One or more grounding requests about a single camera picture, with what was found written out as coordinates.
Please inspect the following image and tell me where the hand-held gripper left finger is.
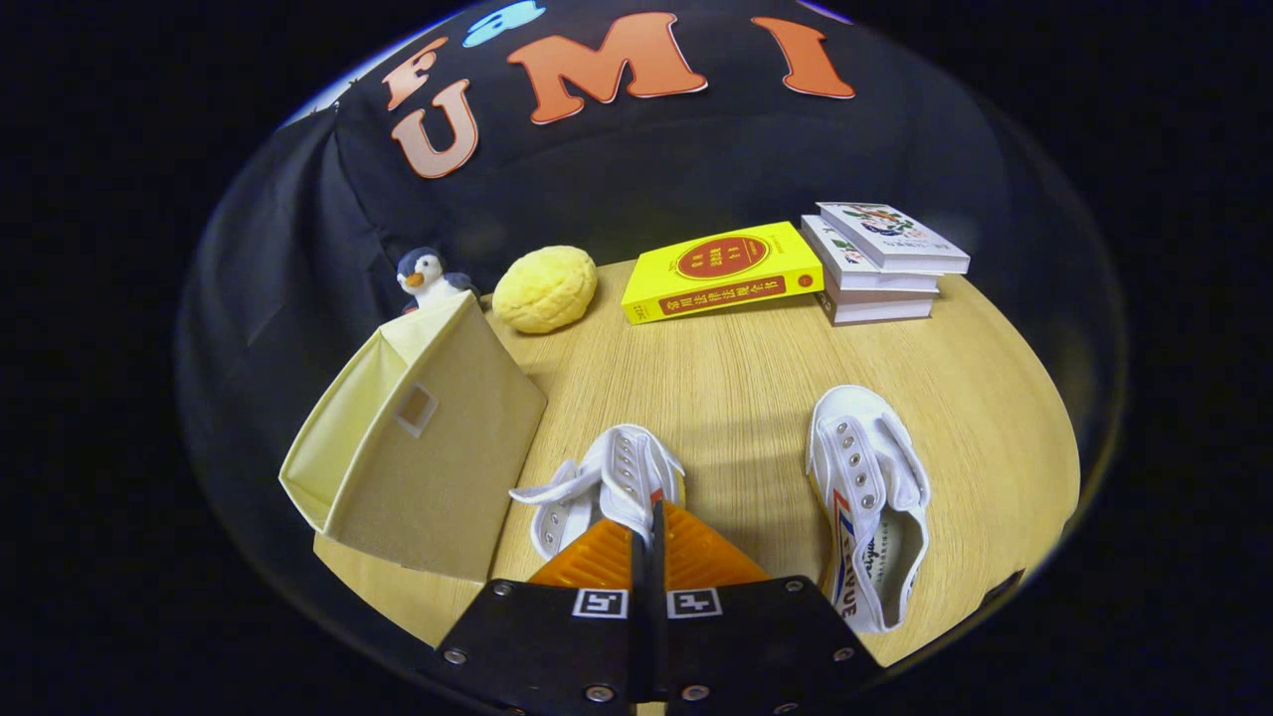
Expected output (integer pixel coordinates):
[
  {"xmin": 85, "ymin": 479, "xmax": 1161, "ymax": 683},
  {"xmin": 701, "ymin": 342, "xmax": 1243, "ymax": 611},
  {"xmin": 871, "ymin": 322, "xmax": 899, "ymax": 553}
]
[{"xmin": 435, "ymin": 502, "xmax": 657, "ymax": 716}]

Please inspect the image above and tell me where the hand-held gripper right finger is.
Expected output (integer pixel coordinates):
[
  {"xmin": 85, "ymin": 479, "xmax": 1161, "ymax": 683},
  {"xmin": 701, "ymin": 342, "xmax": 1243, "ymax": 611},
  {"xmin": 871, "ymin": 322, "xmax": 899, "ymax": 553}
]
[{"xmin": 651, "ymin": 500, "xmax": 883, "ymax": 716}]

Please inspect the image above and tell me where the white canvas shoe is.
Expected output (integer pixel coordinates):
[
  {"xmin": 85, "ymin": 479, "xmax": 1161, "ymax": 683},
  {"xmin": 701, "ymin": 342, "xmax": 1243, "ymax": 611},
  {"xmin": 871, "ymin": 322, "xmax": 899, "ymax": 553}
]
[
  {"xmin": 806, "ymin": 386, "xmax": 932, "ymax": 634},
  {"xmin": 509, "ymin": 425, "xmax": 687, "ymax": 560}
]

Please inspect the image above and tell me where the beige fabric storage box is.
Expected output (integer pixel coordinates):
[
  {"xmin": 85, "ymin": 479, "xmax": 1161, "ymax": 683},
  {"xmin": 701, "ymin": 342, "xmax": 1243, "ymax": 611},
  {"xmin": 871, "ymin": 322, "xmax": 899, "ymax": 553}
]
[{"xmin": 278, "ymin": 290, "xmax": 548, "ymax": 583}]

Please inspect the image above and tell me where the yellow round plush toy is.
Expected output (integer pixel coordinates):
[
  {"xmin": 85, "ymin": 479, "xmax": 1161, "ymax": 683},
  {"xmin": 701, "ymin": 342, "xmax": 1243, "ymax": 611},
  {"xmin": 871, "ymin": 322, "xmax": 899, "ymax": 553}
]
[{"xmin": 492, "ymin": 246, "xmax": 600, "ymax": 334}]

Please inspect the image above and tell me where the yellow book red circle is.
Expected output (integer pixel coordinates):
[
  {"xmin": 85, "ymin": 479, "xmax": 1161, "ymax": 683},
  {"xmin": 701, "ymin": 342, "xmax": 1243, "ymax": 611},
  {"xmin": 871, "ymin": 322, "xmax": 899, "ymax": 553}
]
[{"xmin": 622, "ymin": 221, "xmax": 825, "ymax": 325}]

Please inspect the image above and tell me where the penguin plush toy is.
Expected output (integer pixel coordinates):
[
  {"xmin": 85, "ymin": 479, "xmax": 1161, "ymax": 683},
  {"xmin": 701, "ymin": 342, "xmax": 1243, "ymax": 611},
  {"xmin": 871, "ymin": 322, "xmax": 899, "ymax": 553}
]
[{"xmin": 396, "ymin": 247, "xmax": 478, "ymax": 314}]

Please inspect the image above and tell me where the white book illustrated cover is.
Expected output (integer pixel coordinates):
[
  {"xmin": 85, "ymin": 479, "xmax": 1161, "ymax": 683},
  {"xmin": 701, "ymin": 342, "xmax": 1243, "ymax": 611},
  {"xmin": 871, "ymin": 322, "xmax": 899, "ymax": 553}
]
[{"xmin": 816, "ymin": 202, "xmax": 971, "ymax": 275}]

